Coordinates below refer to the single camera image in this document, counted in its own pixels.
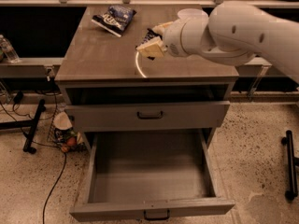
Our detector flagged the black middle drawer handle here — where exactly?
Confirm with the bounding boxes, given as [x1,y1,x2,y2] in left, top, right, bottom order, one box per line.
[143,210,170,221]

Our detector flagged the blue chip bag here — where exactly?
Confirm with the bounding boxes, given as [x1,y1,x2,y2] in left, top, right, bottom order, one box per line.
[92,6,136,37]

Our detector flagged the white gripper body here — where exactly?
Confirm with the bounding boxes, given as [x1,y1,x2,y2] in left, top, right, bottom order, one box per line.
[163,19,188,57]

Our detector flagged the black top drawer handle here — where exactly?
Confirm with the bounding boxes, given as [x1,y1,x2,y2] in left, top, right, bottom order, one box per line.
[136,111,164,119]

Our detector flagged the black stand leg left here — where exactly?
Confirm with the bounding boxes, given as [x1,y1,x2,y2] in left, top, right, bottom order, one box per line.
[0,99,46,154]

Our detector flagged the grey drawer cabinet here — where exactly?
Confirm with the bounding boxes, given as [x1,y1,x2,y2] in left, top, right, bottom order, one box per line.
[54,4,240,154]

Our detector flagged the black floor cable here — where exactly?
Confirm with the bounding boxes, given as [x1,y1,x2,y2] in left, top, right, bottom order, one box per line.
[0,91,68,224]

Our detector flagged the black drawer handle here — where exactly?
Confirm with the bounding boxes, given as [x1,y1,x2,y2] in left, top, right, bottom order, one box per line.
[136,111,164,119]
[143,210,170,221]

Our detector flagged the dark rxbar blueberry bar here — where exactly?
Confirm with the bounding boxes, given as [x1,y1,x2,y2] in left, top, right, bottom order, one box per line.
[140,29,158,60]

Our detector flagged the black stand leg right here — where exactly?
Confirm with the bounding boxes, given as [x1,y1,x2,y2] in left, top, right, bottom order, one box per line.
[281,130,299,201]

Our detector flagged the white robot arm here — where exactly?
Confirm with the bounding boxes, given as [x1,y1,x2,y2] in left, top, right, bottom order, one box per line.
[136,1,299,82]

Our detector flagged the black stand leg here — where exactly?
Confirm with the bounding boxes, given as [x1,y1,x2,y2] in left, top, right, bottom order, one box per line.
[281,130,299,201]
[0,99,46,154]

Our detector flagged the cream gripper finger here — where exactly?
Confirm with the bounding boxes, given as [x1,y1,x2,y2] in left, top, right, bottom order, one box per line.
[152,21,172,35]
[136,36,166,58]

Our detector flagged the white bowl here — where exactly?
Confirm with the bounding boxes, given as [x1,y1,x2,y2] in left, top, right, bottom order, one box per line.
[178,8,208,20]

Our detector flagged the open middle drawer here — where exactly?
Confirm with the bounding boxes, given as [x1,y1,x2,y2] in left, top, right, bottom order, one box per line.
[70,129,235,222]

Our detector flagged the clear water bottle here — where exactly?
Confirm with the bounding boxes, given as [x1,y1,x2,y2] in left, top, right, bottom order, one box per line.
[0,35,20,63]

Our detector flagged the grey top drawer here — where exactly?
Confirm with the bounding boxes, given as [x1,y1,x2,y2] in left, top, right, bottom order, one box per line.
[66,101,230,133]

